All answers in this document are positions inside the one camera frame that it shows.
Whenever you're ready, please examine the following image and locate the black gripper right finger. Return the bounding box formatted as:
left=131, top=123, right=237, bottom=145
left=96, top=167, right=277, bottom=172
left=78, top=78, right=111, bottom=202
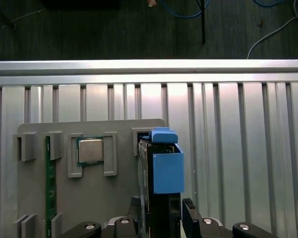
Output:
left=182, top=197, right=278, bottom=238

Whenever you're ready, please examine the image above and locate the blue network cable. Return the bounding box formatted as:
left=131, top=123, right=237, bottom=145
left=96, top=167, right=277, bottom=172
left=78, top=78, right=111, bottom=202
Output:
left=252, top=0, right=295, bottom=6
left=160, top=0, right=211, bottom=19

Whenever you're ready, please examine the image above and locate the grey parts rack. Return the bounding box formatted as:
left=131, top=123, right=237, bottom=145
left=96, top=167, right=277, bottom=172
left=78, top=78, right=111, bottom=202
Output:
left=13, top=118, right=169, bottom=238

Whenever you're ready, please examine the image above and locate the hard disk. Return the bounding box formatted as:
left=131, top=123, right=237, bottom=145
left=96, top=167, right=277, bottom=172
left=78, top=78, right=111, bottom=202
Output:
left=137, top=126, right=185, bottom=238

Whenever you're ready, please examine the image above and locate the white cable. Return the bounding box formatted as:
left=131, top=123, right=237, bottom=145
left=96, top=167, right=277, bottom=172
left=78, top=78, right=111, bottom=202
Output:
left=246, top=0, right=298, bottom=59

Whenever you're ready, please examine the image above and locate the silver CPU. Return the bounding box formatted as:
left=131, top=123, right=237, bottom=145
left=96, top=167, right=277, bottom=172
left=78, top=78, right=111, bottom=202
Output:
left=75, top=137, right=105, bottom=167

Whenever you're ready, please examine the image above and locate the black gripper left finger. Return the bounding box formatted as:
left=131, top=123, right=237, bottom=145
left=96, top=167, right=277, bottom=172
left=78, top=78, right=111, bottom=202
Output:
left=60, top=195, right=141, bottom=238

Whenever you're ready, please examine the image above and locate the green RAM stick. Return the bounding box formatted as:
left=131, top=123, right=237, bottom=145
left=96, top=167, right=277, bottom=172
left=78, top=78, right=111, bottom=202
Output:
left=44, top=135, right=58, bottom=238

